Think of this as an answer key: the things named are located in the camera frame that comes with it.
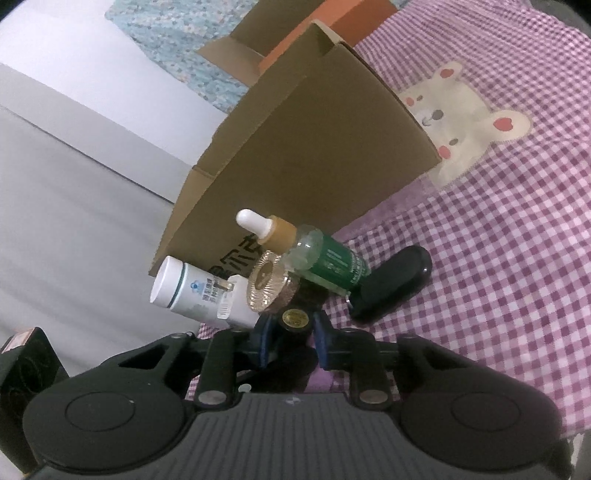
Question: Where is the green dropper bottle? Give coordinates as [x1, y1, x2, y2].
[235, 209, 372, 294]

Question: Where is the purple checkered blanket with bear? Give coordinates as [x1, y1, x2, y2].
[185, 0, 591, 439]

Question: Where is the white pill bottle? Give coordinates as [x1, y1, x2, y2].
[149, 256, 227, 329]

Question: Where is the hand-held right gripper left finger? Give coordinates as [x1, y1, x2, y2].
[99, 316, 279, 409]

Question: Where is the orange box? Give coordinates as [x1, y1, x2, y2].
[259, 0, 399, 75]

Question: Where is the black oval case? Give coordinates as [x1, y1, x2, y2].
[348, 244, 434, 324]

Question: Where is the blue floral cloth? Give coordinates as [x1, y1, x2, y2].
[105, 0, 259, 114]

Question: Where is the gold ribbed round lid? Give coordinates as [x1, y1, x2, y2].
[247, 249, 324, 365]

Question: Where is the brown cardboard box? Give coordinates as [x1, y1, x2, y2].
[148, 21, 444, 291]

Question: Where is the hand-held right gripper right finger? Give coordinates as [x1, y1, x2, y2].
[311, 314, 472, 408]

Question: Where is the large open cardboard box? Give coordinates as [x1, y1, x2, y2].
[198, 0, 324, 89]

